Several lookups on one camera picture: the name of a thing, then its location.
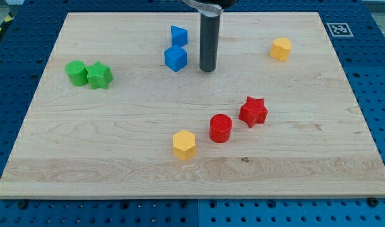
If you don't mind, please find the blue cube block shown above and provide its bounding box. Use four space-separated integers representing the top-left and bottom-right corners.
164 45 187 72

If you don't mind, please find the blue triangle block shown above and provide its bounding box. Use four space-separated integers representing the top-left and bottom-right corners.
170 25 188 47

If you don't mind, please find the green cylinder block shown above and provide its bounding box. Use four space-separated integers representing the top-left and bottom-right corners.
65 61 88 86

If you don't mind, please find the green star block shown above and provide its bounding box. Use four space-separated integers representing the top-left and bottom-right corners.
85 61 113 89

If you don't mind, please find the red star block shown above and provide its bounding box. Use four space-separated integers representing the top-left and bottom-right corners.
239 96 268 128

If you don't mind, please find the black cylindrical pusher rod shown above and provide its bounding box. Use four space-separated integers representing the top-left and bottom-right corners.
199 13 220 72

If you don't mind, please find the yellow heart block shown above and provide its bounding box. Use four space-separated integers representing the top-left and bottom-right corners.
269 37 292 62

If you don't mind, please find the wooden board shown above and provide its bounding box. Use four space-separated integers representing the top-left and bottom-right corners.
0 12 385 199

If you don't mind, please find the red cylinder block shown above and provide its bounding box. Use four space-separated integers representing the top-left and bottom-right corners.
209 114 233 143

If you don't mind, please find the yellow hexagon block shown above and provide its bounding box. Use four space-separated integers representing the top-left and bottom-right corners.
172 130 196 161

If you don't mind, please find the white fiducial marker tag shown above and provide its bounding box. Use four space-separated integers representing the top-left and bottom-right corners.
327 22 353 37

